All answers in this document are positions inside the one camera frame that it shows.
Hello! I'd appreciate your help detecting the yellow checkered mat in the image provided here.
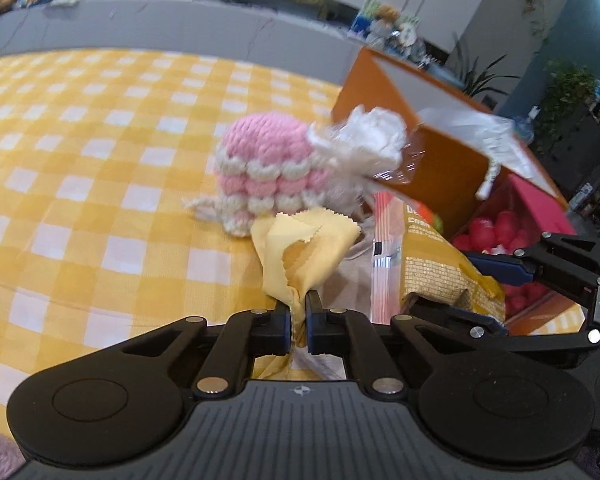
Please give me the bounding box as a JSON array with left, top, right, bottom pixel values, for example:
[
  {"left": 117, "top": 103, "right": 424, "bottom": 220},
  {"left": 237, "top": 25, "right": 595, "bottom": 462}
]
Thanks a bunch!
[{"left": 0, "top": 49, "right": 596, "bottom": 436}]

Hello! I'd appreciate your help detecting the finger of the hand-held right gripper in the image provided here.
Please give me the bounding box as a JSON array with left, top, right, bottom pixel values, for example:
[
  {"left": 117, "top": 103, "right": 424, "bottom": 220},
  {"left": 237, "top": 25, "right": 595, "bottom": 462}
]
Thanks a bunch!
[
  {"left": 410, "top": 299, "right": 600, "bottom": 356},
  {"left": 465, "top": 232, "right": 600, "bottom": 306}
]

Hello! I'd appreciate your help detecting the yellow cloth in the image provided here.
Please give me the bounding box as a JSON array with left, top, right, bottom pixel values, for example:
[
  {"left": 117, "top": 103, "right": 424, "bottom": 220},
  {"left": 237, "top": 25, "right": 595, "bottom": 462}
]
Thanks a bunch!
[{"left": 250, "top": 207, "right": 362, "bottom": 381}]

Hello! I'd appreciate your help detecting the pink striped clear packet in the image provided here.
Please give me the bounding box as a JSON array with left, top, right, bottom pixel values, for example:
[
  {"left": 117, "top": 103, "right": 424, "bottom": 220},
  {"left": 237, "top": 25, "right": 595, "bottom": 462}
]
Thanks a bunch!
[{"left": 370, "top": 192, "right": 406, "bottom": 323}]

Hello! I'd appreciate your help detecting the yellow snack packet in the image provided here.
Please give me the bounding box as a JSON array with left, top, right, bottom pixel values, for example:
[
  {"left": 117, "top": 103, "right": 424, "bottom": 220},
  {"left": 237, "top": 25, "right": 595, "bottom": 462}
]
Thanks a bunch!
[{"left": 400, "top": 205, "right": 507, "bottom": 323}]

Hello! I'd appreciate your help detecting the brown teddy bear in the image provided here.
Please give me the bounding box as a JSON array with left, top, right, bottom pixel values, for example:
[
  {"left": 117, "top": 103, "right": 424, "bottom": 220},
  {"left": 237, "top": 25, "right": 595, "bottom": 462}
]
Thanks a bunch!
[{"left": 375, "top": 2, "right": 402, "bottom": 27}]

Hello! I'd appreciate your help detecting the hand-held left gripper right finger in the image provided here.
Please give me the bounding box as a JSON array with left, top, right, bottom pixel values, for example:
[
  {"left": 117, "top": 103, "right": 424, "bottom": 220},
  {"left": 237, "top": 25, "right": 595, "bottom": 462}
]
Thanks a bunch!
[{"left": 305, "top": 291, "right": 486, "bottom": 396}]

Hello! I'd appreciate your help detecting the red square box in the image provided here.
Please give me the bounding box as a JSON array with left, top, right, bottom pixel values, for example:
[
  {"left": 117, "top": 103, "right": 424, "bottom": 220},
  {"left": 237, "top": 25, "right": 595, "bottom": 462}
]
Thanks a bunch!
[{"left": 450, "top": 172, "right": 583, "bottom": 336}]

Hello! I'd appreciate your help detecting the water bottle with pump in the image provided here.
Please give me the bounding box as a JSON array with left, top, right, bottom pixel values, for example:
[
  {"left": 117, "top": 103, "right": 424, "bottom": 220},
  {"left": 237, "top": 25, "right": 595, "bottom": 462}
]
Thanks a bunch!
[{"left": 512, "top": 106, "right": 541, "bottom": 145}]

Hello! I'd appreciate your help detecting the bushy leafy plant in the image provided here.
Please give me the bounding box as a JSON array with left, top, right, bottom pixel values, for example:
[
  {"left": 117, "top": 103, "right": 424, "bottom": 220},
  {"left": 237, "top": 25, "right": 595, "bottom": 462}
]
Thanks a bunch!
[{"left": 537, "top": 60, "right": 600, "bottom": 157}]

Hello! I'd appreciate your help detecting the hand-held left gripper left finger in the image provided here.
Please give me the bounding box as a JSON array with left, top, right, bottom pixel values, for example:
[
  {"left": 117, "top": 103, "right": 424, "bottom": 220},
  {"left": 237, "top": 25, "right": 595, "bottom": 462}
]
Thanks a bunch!
[{"left": 120, "top": 301, "right": 292, "bottom": 396}]

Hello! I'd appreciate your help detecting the pink and white knitted plush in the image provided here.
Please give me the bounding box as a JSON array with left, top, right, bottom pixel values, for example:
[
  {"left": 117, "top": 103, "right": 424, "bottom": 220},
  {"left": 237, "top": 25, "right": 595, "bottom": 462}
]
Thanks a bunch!
[{"left": 182, "top": 112, "right": 341, "bottom": 236}]

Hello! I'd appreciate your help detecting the white crumpled plastic bag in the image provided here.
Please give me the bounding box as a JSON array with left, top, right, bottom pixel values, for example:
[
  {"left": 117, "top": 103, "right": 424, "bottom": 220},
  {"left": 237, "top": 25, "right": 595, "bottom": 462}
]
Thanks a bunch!
[{"left": 307, "top": 105, "right": 426, "bottom": 216}]

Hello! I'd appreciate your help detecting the orange cardboard box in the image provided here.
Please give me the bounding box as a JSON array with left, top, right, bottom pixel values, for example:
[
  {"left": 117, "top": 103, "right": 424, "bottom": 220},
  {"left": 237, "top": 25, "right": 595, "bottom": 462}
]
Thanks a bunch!
[{"left": 331, "top": 46, "right": 571, "bottom": 241}]

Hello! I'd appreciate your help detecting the dark cabinet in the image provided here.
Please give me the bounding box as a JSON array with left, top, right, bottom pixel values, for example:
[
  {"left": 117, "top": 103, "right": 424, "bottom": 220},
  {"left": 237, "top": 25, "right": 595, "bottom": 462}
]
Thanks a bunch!
[{"left": 550, "top": 100, "right": 600, "bottom": 231}]

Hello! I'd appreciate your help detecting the potted plant with long leaves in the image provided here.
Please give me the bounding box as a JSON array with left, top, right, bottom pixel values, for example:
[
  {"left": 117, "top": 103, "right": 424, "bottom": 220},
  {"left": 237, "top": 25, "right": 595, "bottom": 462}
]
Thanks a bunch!
[{"left": 450, "top": 35, "right": 522, "bottom": 102}]

